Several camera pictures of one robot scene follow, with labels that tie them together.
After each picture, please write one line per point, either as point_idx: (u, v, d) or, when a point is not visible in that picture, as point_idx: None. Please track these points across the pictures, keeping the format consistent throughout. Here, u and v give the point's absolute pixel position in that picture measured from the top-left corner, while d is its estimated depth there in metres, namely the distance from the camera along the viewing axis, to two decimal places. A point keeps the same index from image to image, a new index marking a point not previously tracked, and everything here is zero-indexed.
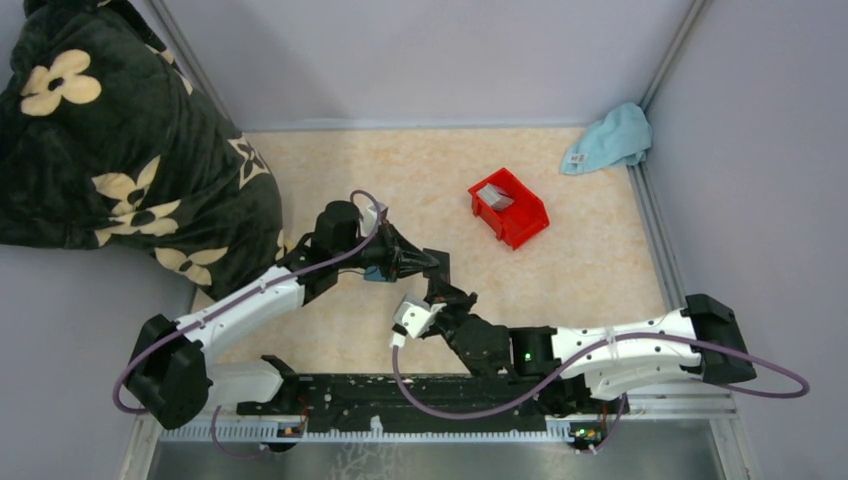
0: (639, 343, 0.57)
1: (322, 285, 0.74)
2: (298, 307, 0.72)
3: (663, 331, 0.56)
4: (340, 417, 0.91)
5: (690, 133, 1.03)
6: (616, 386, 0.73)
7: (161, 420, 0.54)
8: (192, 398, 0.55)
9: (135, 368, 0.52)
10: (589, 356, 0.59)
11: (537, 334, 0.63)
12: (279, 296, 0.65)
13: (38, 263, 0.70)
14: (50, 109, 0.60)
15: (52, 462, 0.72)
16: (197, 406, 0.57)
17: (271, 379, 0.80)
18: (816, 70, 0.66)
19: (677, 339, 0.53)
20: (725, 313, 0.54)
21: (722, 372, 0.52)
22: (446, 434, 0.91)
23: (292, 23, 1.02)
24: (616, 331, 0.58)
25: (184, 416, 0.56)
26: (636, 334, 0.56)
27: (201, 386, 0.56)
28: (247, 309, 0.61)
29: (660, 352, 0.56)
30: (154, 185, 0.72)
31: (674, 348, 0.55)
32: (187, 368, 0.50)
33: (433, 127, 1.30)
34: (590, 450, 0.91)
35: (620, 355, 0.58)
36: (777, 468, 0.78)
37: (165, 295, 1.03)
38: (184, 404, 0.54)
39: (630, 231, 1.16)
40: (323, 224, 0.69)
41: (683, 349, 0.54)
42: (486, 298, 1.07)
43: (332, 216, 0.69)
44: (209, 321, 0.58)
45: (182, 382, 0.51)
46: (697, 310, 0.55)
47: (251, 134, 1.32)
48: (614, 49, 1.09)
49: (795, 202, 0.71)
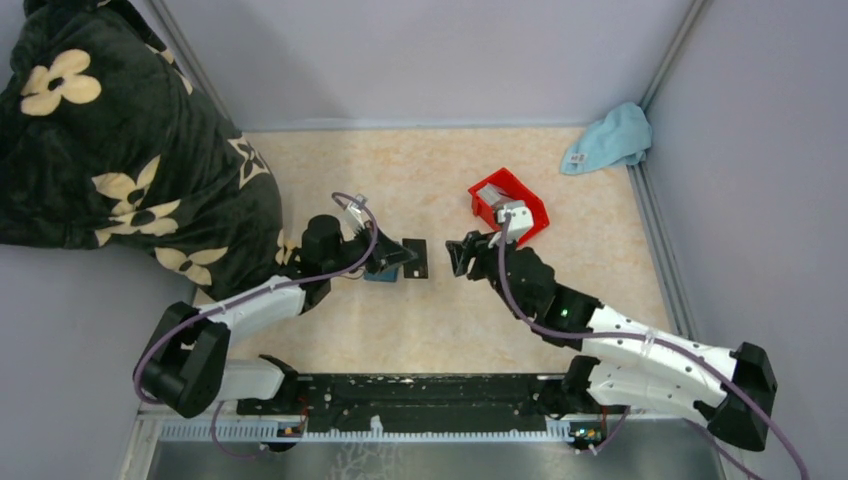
0: (675, 355, 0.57)
1: (319, 296, 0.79)
2: (297, 315, 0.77)
3: (702, 357, 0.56)
4: (340, 417, 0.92)
5: (690, 132, 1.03)
6: (614, 393, 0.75)
7: (178, 407, 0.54)
8: (210, 383, 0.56)
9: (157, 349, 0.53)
10: (621, 342, 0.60)
11: (586, 300, 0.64)
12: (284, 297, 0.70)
13: (40, 263, 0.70)
14: (50, 109, 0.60)
15: (53, 462, 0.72)
16: (211, 396, 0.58)
17: (271, 378, 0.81)
18: (817, 69, 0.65)
19: (712, 371, 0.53)
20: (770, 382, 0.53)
21: (735, 422, 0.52)
22: (446, 433, 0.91)
23: (292, 24, 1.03)
24: (659, 335, 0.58)
25: (198, 407, 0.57)
26: (676, 347, 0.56)
27: (218, 371, 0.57)
28: (260, 304, 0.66)
29: (689, 373, 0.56)
30: (154, 185, 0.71)
31: (705, 379, 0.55)
32: (216, 343, 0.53)
33: (433, 127, 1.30)
34: (590, 450, 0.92)
35: (649, 357, 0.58)
36: (777, 468, 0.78)
37: (165, 295, 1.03)
38: (203, 390, 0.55)
39: (630, 231, 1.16)
40: (309, 240, 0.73)
41: (712, 384, 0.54)
42: (486, 298, 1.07)
43: (316, 232, 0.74)
44: (229, 308, 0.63)
45: (210, 358, 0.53)
46: (747, 361, 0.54)
47: (251, 134, 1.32)
48: (614, 49, 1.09)
49: (795, 202, 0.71)
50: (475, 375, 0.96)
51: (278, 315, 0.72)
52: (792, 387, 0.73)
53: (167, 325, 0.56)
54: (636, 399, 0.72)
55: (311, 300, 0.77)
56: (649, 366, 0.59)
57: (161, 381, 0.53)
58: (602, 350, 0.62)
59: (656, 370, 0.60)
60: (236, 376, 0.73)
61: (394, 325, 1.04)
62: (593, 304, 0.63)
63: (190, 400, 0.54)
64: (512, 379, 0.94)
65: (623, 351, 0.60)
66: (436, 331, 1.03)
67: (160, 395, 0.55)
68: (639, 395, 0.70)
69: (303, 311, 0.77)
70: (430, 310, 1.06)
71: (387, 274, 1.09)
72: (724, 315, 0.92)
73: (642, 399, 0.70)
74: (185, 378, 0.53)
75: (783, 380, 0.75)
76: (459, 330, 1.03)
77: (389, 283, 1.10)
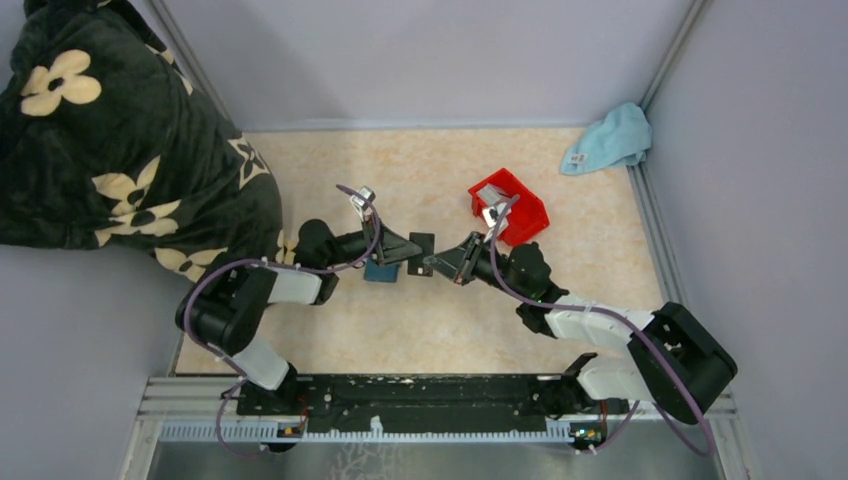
0: (603, 317, 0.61)
1: (330, 289, 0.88)
2: (312, 304, 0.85)
3: (626, 315, 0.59)
4: (340, 417, 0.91)
5: (689, 133, 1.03)
6: (600, 382, 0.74)
7: (223, 340, 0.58)
8: (250, 323, 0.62)
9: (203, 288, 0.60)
10: (570, 313, 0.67)
11: (563, 291, 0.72)
12: (302, 279, 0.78)
13: (40, 263, 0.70)
14: (50, 109, 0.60)
15: (52, 463, 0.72)
16: (242, 341, 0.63)
17: (276, 369, 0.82)
18: (816, 69, 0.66)
19: (621, 317, 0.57)
20: (707, 348, 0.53)
21: (658, 381, 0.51)
22: (446, 434, 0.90)
23: (293, 24, 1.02)
24: (596, 303, 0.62)
25: (233, 348, 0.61)
26: (604, 309, 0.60)
27: (255, 315, 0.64)
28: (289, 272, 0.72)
29: (613, 330, 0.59)
30: (154, 185, 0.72)
31: (620, 332, 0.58)
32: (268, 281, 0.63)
33: (433, 127, 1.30)
34: (590, 450, 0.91)
35: (587, 322, 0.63)
36: (777, 469, 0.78)
37: (164, 295, 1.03)
38: (244, 329, 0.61)
39: (630, 231, 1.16)
40: (304, 251, 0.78)
41: (623, 332, 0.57)
42: (486, 298, 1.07)
43: (310, 243, 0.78)
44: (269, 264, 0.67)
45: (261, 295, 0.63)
46: (670, 320, 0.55)
47: (251, 134, 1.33)
48: (614, 50, 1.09)
49: (793, 202, 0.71)
50: (475, 375, 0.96)
51: (293, 294, 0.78)
52: (792, 386, 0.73)
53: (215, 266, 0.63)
54: (616, 388, 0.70)
55: (323, 294, 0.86)
56: (592, 333, 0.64)
57: (208, 316, 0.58)
58: (562, 326, 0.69)
59: (600, 338, 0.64)
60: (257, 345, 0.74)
61: (394, 326, 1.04)
62: (560, 292, 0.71)
63: (236, 334, 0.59)
64: (512, 379, 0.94)
65: (571, 323, 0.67)
66: (436, 331, 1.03)
67: (204, 332, 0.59)
68: (619, 382, 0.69)
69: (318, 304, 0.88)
70: (430, 310, 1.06)
71: (388, 274, 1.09)
72: (723, 315, 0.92)
73: (621, 387, 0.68)
74: (234, 311, 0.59)
75: (783, 379, 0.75)
76: (459, 330, 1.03)
77: (389, 283, 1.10)
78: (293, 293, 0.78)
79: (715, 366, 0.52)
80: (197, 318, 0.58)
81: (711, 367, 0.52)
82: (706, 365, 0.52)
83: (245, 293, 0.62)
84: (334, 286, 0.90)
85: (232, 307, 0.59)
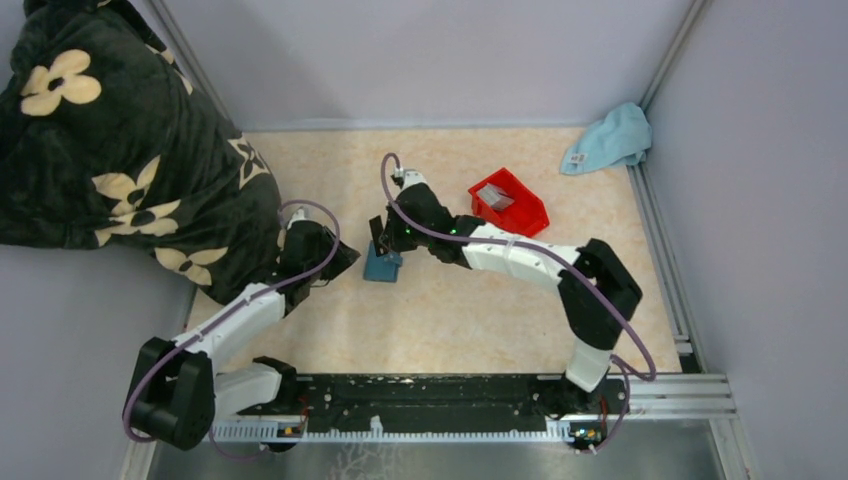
0: (528, 252, 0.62)
1: (298, 295, 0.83)
2: (280, 318, 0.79)
3: (552, 248, 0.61)
4: (340, 417, 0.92)
5: (689, 133, 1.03)
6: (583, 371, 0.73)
7: (173, 442, 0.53)
8: (202, 414, 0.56)
9: (140, 392, 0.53)
10: (489, 247, 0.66)
11: (479, 222, 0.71)
12: (262, 306, 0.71)
13: (39, 263, 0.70)
14: (49, 109, 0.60)
15: (51, 463, 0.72)
16: (204, 427, 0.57)
17: (270, 385, 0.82)
18: (815, 69, 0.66)
19: (551, 254, 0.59)
20: (624, 280, 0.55)
21: (585, 314, 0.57)
22: (446, 434, 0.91)
23: (292, 23, 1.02)
24: (520, 239, 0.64)
25: (193, 440, 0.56)
26: (528, 244, 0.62)
27: (209, 399, 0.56)
28: (237, 321, 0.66)
29: (539, 266, 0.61)
30: (154, 185, 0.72)
31: (548, 269, 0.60)
32: (201, 371, 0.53)
33: (433, 127, 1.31)
34: (590, 450, 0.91)
35: (509, 256, 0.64)
36: (778, 469, 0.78)
37: (165, 295, 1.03)
38: (197, 420, 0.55)
39: (630, 231, 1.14)
40: (293, 237, 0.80)
41: (554, 270, 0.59)
42: (486, 298, 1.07)
43: (300, 231, 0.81)
44: (206, 334, 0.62)
45: (196, 388, 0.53)
46: (592, 256, 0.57)
47: (251, 134, 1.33)
48: (615, 49, 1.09)
49: (791, 203, 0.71)
50: (475, 375, 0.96)
51: (261, 324, 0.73)
52: (793, 385, 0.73)
53: (145, 366, 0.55)
54: (593, 369, 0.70)
55: (292, 298, 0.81)
56: (514, 268, 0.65)
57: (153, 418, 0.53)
58: (481, 259, 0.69)
59: (522, 273, 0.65)
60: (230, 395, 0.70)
61: (395, 325, 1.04)
62: (476, 222, 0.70)
63: (185, 434, 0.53)
64: (512, 379, 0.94)
65: (493, 257, 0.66)
66: (437, 331, 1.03)
67: (155, 435, 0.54)
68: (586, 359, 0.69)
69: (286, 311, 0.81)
70: (430, 310, 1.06)
71: (388, 274, 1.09)
72: (724, 315, 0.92)
73: (593, 363, 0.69)
74: (176, 411, 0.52)
75: (783, 379, 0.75)
76: (459, 330, 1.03)
77: (389, 283, 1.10)
78: (257, 326, 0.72)
79: (625, 296, 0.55)
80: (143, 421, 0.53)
81: (621, 298, 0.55)
82: (618, 295, 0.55)
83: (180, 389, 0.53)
84: (302, 293, 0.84)
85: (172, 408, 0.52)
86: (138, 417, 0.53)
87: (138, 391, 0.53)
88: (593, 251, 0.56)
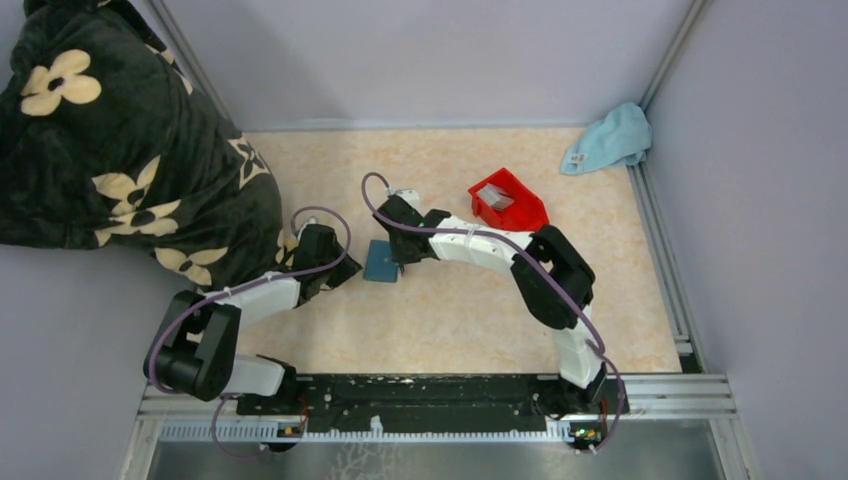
0: (485, 239, 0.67)
1: (311, 289, 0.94)
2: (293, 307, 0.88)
3: (508, 236, 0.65)
4: (340, 417, 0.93)
5: (689, 133, 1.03)
6: (573, 367, 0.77)
7: (195, 392, 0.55)
8: (225, 365, 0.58)
9: (166, 340, 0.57)
10: (451, 237, 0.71)
11: (445, 215, 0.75)
12: (279, 288, 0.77)
13: (39, 262, 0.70)
14: (50, 109, 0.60)
15: (51, 463, 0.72)
16: (223, 384, 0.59)
17: (274, 378, 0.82)
18: (816, 68, 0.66)
19: (506, 240, 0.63)
20: (573, 261, 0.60)
21: (536, 294, 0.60)
22: (446, 433, 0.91)
23: (292, 24, 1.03)
24: (480, 228, 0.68)
25: (212, 394, 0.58)
26: (485, 232, 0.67)
27: (231, 354, 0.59)
28: (258, 293, 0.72)
29: (495, 252, 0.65)
30: (154, 185, 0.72)
31: (503, 253, 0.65)
32: (230, 318, 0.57)
33: (433, 127, 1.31)
34: (590, 450, 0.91)
35: (470, 245, 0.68)
36: (778, 468, 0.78)
37: (165, 294, 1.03)
38: (217, 373, 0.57)
39: (630, 231, 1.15)
40: (309, 234, 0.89)
41: (507, 254, 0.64)
42: (486, 298, 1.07)
43: (316, 228, 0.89)
44: (235, 293, 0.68)
45: (226, 334, 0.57)
46: (545, 241, 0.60)
47: (251, 134, 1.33)
48: (615, 49, 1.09)
49: (792, 203, 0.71)
50: (475, 375, 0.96)
51: (277, 306, 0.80)
52: (793, 385, 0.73)
53: (176, 311, 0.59)
54: (577, 361, 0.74)
55: (306, 292, 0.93)
56: (474, 255, 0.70)
57: (179, 364, 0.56)
58: (445, 249, 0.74)
59: (481, 258, 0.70)
60: (243, 369, 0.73)
61: (395, 326, 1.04)
62: (441, 216, 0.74)
63: (207, 382, 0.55)
64: (512, 379, 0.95)
65: (455, 247, 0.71)
66: (437, 331, 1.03)
67: (177, 384, 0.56)
68: (568, 350, 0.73)
69: (299, 303, 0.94)
70: (430, 310, 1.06)
71: (387, 274, 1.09)
72: (724, 315, 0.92)
73: (576, 355, 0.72)
74: (202, 358, 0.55)
75: (783, 378, 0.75)
76: (459, 330, 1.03)
77: (388, 283, 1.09)
78: (274, 304, 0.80)
79: (578, 277, 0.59)
80: (167, 368, 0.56)
81: (574, 278, 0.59)
82: (569, 277, 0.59)
83: (208, 336, 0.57)
84: (316, 286, 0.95)
85: (200, 355, 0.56)
86: (163, 363, 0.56)
87: (166, 337, 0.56)
88: (545, 236, 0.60)
